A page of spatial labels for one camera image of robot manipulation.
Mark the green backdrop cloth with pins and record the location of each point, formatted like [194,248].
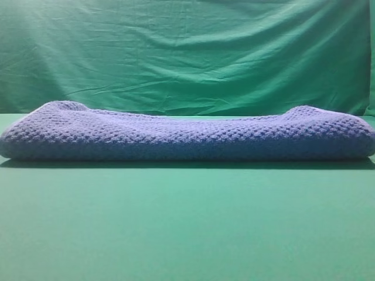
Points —
[188,57]

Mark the blue waffle-weave towel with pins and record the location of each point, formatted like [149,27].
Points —
[66,130]

